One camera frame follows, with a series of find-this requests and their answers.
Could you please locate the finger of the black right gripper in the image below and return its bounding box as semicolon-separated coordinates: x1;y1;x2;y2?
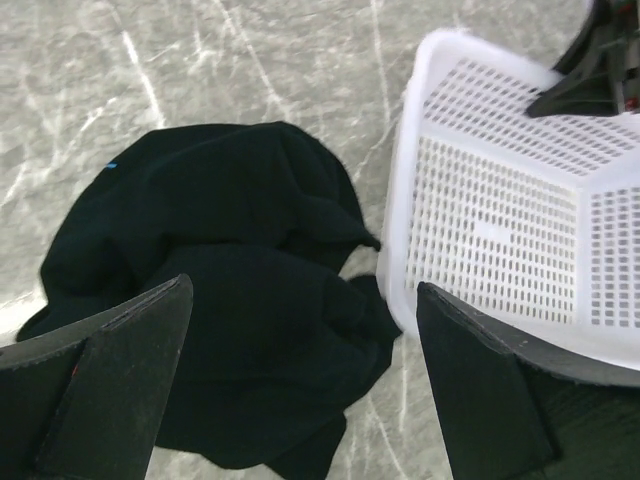
526;69;620;118
553;0;611;75

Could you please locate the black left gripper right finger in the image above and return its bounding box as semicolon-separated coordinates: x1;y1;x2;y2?
416;283;639;479

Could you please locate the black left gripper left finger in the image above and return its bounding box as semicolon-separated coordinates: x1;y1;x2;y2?
1;275;193;479

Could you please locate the white plastic mesh basket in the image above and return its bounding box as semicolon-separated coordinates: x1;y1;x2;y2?
377;29;639;369

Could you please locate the black t-shirt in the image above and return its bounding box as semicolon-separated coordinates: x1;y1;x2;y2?
18;122;400;479

